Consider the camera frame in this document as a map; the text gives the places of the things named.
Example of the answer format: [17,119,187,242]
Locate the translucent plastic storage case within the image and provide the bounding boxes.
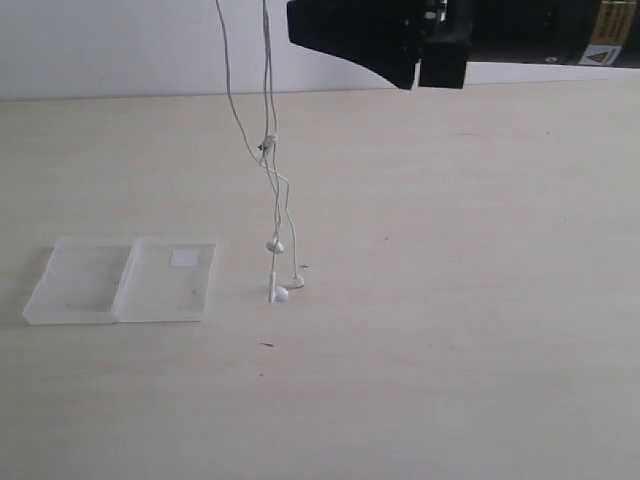
[23,236,216,325]

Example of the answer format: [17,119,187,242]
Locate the white wired earphones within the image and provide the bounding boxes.
[214,0,307,304]

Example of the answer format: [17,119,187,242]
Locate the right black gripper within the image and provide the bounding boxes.
[418,1,639,89]

